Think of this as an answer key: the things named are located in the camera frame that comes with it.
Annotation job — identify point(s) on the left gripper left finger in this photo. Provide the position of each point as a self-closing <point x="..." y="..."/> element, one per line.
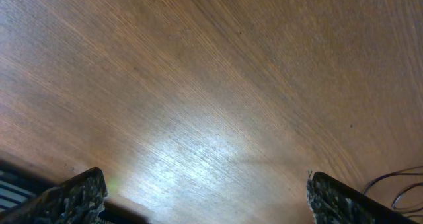
<point x="78" y="200"/>

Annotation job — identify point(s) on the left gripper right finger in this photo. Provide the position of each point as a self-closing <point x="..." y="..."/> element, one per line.
<point x="333" y="202"/>

